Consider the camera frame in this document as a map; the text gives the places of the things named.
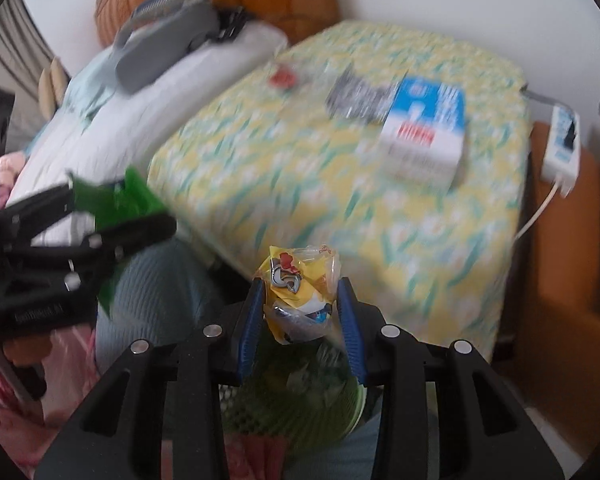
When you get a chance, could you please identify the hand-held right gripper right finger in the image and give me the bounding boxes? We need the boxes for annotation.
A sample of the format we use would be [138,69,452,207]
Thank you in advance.
[336,277,566,480]

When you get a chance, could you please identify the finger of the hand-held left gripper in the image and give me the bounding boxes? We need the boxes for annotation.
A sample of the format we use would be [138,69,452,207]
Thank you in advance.
[10,212,177,283]
[0,182,81,233]

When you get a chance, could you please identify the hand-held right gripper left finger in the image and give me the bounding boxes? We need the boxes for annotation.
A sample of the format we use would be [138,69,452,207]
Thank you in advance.
[34,277,268,480]

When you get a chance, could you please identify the green plastic wrapper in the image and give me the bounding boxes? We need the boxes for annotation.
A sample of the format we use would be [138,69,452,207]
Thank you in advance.
[67,167,168,318]

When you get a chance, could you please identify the yellow green snack packet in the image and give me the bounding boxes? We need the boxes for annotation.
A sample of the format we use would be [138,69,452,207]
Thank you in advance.
[262,245,342,346]

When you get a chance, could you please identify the green mesh trash bin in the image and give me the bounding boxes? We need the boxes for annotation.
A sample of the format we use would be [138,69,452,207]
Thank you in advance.
[220,330,368,436]

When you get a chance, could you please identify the white pillow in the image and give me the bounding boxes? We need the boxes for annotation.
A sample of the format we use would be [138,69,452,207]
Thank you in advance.
[5,105,181,246]
[80,22,290,126]

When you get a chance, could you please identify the person's left leg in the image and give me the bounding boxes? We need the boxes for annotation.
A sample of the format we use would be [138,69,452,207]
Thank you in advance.
[95,237,251,386]

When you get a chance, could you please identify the beige padded object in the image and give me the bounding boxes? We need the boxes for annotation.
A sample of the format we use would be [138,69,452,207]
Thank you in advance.
[37,57,71,111]

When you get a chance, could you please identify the light green cloth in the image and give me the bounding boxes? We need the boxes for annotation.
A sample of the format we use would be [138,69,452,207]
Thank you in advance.
[60,55,118,121]

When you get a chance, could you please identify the beige curtain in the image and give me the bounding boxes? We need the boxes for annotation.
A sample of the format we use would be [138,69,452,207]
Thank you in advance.
[0,0,51,91]

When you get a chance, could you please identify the grey breathing machine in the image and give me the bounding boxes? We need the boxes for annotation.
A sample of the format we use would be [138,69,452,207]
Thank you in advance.
[111,0,220,93]

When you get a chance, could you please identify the red wrapper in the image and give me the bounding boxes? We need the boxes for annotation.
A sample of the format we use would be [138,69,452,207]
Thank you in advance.
[269,64,298,90]

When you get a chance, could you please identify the blue white milk carton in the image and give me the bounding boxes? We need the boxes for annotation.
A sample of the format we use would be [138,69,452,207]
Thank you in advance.
[378,76,468,188]

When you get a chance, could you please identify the wooden nightstand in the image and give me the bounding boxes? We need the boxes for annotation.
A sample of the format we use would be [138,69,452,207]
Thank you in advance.
[500,120,600,436]

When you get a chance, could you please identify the silver foil wrapper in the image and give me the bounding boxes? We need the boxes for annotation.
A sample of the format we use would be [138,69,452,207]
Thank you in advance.
[325,62,406,123]

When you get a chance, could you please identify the white power strip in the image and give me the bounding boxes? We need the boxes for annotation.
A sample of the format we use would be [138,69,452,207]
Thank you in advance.
[540,102,581,198]

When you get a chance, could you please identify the white power cable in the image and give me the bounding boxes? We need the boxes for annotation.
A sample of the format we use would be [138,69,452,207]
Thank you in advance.
[515,180,566,243]

